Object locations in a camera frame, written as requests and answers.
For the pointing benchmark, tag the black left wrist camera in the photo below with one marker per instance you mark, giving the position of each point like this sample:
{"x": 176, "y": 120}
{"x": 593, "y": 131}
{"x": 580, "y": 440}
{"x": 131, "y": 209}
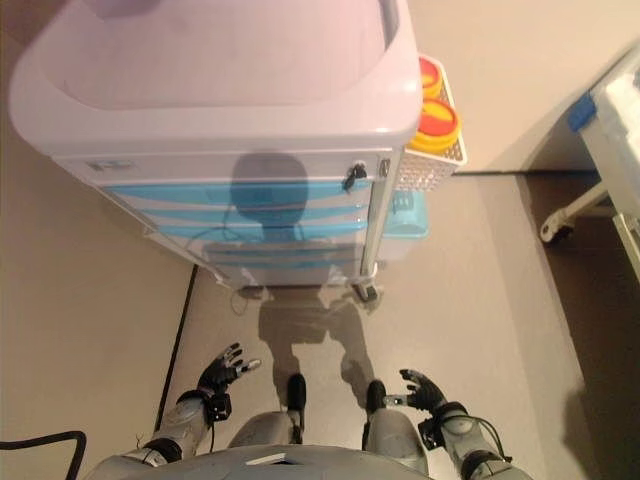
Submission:
{"x": 221, "y": 406}

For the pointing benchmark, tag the white bed caster leg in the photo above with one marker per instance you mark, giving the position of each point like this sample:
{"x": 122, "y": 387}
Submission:
{"x": 570, "y": 217}

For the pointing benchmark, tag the blue bed clip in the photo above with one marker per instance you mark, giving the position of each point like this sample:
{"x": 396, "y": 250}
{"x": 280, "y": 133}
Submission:
{"x": 583, "y": 112}

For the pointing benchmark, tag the white perforated side basket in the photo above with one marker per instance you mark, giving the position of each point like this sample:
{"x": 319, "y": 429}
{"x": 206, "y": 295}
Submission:
{"x": 425, "y": 172}

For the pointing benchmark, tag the black key bunch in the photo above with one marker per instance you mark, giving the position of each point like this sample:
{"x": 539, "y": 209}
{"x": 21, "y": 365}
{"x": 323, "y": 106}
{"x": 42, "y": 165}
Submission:
{"x": 354, "y": 175}

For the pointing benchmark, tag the white hospital bed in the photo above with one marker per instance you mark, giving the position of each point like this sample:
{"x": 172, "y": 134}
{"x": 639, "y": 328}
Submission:
{"x": 620, "y": 125}

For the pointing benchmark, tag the white medical cart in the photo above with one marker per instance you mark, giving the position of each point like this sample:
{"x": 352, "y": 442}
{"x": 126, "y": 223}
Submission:
{"x": 210, "y": 70}

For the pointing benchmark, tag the light blue waste bin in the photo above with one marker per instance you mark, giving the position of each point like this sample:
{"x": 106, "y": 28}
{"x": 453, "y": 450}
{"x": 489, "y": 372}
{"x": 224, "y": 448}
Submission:
{"x": 407, "y": 225}

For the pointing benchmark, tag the white drawer with lock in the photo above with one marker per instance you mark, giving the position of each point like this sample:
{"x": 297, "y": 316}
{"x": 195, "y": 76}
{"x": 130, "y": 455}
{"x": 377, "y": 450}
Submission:
{"x": 200, "y": 167}

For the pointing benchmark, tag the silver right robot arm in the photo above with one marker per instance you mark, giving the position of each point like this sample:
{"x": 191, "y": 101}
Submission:
{"x": 462, "y": 430}

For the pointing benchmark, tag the silver left robot leg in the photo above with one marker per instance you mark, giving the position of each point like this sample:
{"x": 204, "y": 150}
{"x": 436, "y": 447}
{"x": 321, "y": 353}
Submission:
{"x": 267, "y": 427}

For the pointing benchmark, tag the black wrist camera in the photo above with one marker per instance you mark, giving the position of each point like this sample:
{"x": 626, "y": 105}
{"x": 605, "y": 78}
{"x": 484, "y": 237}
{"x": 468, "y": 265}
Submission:
{"x": 221, "y": 406}
{"x": 429, "y": 432}

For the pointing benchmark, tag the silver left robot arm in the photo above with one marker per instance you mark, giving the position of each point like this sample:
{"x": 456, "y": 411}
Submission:
{"x": 182, "y": 422}

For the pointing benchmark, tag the blue cart drawer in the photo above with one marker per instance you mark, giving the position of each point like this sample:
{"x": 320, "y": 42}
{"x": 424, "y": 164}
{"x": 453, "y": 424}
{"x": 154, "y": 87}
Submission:
{"x": 165, "y": 194}
{"x": 200, "y": 233}
{"x": 190, "y": 216}
{"x": 280, "y": 254}

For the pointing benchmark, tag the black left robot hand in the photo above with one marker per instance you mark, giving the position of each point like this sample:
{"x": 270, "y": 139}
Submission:
{"x": 217, "y": 375}

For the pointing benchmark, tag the silver right robot leg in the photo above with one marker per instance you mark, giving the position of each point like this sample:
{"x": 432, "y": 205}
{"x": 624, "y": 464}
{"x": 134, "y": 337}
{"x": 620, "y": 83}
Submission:
{"x": 392, "y": 435}

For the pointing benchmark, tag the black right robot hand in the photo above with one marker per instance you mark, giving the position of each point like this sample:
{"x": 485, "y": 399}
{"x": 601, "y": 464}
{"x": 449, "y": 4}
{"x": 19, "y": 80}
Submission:
{"x": 427, "y": 395}

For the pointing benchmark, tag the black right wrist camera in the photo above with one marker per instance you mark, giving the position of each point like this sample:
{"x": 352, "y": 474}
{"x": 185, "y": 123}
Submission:
{"x": 429, "y": 432}

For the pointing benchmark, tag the yellow sharps container red lid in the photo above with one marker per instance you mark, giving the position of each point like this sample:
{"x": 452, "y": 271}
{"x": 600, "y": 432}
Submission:
{"x": 429, "y": 75}
{"x": 436, "y": 122}

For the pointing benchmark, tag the grey robot torso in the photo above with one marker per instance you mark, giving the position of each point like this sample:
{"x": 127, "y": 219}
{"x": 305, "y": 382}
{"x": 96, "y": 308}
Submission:
{"x": 260, "y": 465}

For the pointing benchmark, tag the grey cart caster wheel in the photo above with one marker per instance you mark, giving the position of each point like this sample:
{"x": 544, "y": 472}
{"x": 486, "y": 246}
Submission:
{"x": 367, "y": 291}

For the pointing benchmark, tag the silver robot leg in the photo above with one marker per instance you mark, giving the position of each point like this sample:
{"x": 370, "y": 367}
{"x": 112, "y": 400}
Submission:
{"x": 392, "y": 435}
{"x": 267, "y": 427}

